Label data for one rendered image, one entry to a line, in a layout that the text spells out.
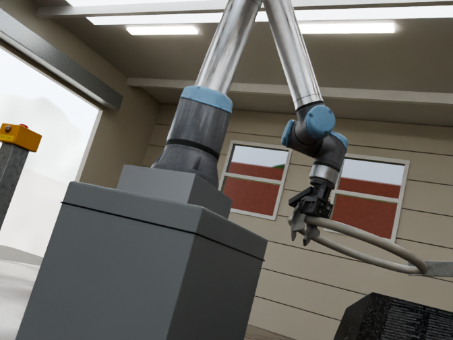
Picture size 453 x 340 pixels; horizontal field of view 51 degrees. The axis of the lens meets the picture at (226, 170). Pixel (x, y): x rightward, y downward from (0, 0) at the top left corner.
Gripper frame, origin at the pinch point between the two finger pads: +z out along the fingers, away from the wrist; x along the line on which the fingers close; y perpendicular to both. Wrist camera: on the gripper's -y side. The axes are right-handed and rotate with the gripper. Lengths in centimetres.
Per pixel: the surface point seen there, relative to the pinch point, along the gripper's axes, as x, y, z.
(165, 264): -54, 32, 20
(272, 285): 403, -576, 14
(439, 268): 43.8, 19.1, -7.6
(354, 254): 38.6, -14.8, -5.6
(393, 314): 42.5, 7.2, 11.3
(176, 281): -52, 35, 23
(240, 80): 214, -597, -297
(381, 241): 12.4, 22.2, -6.4
